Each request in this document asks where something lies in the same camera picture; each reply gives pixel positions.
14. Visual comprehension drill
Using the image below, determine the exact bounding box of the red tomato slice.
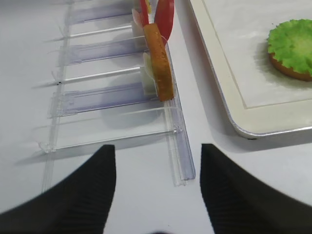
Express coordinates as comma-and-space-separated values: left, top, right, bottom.
140, 0, 149, 26
155, 0, 175, 41

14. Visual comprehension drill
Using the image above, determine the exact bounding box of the red tomato slice in rack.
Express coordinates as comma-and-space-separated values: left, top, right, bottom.
140, 0, 149, 26

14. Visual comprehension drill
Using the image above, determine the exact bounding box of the white paper tray liner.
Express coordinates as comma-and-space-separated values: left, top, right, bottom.
204, 0, 312, 108

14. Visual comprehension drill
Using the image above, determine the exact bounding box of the yellow cheese slice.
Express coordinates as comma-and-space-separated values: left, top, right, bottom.
145, 0, 152, 14

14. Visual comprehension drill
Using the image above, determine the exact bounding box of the green lettuce leaf on bun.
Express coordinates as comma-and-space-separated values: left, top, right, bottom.
267, 19, 312, 75

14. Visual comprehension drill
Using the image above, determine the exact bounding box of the bottom bun on tray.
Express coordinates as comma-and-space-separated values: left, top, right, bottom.
269, 53, 312, 82

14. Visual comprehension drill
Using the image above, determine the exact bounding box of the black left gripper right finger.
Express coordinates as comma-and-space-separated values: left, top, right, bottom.
200, 144, 312, 234

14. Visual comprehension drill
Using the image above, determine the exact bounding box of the cream metal tray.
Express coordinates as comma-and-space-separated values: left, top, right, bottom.
191, 0, 312, 138

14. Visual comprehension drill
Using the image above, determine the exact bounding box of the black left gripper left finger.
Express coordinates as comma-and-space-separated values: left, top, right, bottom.
0, 145, 116, 234

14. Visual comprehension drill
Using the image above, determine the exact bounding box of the clear acrylic rack left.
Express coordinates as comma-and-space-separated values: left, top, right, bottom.
38, 0, 195, 185

